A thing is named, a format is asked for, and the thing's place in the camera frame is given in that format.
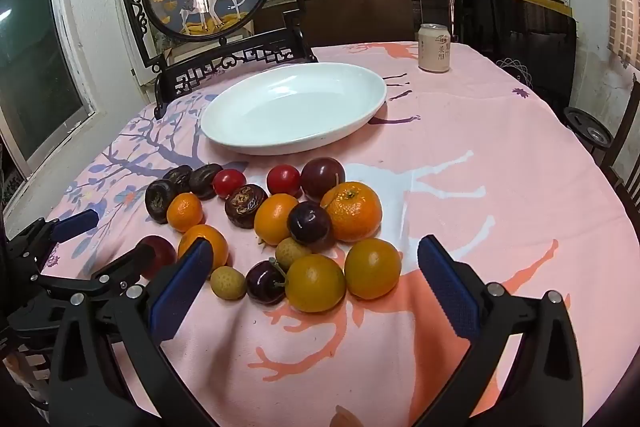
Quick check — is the black round metal disc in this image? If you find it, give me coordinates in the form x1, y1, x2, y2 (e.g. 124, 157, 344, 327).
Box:
562, 106, 613, 150

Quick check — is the red plum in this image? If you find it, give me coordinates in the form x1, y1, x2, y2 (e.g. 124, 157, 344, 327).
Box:
136, 235, 178, 280

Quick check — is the dark brown water chestnut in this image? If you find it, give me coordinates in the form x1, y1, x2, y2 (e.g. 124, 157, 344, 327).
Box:
189, 163, 223, 200
224, 184, 269, 229
162, 165, 193, 195
145, 179, 177, 224

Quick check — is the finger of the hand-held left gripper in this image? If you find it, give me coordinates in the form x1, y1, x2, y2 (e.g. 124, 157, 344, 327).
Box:
7, 208, 100, 268
30, 243, 156, 303

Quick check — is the beige small bottle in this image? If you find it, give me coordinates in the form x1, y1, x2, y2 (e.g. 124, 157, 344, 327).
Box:
418, 23, 453, 73

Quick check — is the beige longan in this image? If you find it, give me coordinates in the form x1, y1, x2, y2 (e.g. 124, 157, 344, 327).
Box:
210, 266, 247, 301
275, 237, 313, 271

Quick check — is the white oval plate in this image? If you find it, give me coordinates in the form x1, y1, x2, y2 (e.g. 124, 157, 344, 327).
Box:
199, 62, 388, 156

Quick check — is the yellow-orange round fruit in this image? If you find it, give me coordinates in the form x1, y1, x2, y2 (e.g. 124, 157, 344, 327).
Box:
285, 254, 347, 313
344, 238, 402, 300

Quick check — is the dark wooden chair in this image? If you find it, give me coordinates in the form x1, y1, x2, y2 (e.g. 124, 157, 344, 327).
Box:
597, 74, 640, 208

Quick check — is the red cherry tomato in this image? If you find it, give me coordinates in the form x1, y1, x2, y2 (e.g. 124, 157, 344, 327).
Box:
266, 164, 302, 199
212, 169, 247, 199

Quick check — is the window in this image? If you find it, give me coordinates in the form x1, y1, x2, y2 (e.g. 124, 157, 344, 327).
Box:
0, 0, 96, 178

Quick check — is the pink printed tablecloth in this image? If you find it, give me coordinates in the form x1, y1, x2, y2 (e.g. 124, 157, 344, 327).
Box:
42, 41, 632, 427

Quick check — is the large orange mandarin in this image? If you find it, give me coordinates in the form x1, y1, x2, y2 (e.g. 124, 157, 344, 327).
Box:
320, 181, 383, 243

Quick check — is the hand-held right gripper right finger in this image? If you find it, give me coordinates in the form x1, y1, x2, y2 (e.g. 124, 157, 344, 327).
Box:
417, 234, 596, 427

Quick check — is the small orange tangerine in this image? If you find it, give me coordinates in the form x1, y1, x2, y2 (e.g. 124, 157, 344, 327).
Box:
178, 224, 230, 273
166, 192, 205, 233
254, 194, 300, 247

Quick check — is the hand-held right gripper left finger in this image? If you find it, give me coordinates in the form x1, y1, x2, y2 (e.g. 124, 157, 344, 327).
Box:
47, 238, 221, 427

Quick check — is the dark purple plum with stem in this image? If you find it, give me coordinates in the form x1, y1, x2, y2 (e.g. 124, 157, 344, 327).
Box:
245, 258, 287, 306

